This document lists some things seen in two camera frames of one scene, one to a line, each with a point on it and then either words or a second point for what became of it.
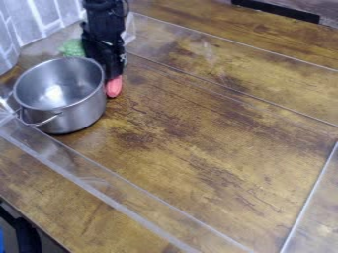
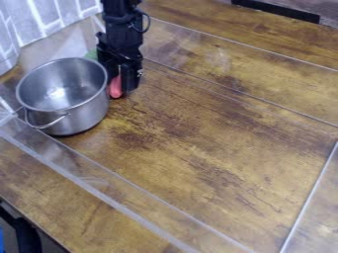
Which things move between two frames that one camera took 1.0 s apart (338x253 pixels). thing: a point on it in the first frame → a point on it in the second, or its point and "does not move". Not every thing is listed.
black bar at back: [300, 15] does not move
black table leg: [28, 237] does not move
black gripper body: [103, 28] → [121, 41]
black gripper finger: [114, 63] → [130, 76]
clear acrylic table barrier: [214, 154] does not move
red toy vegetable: [113, 86] does not move
